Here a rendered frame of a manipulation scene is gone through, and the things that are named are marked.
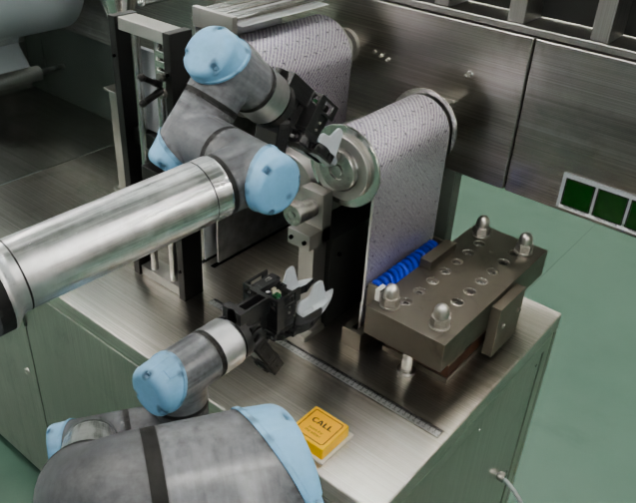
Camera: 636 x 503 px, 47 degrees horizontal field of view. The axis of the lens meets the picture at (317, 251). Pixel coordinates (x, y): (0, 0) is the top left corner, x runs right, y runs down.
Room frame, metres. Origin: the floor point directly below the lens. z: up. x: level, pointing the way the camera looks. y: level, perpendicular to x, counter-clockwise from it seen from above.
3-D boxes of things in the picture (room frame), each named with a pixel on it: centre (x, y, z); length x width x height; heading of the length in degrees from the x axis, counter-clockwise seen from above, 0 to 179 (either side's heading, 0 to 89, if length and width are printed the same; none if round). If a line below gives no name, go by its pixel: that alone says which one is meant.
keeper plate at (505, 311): (1.09, -0.36, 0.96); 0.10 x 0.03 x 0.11; 142
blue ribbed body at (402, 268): (1.16, -0.17, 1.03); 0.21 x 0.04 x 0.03; 142
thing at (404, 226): (1.18, -0.16, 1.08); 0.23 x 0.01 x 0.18; 142
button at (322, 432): (0.84, -0.02, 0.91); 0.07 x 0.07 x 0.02; 52
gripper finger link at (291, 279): (0.97, 0.04, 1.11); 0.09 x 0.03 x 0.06; 151
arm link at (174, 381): (0.74, 0.18, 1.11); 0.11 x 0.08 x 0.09; 142
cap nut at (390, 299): (1.03, -0.13, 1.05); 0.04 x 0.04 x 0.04
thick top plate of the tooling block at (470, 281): (1.14, -0.28, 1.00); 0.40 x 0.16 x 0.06; 142
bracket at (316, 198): (1.11, 0.02, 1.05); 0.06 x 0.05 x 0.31; 142
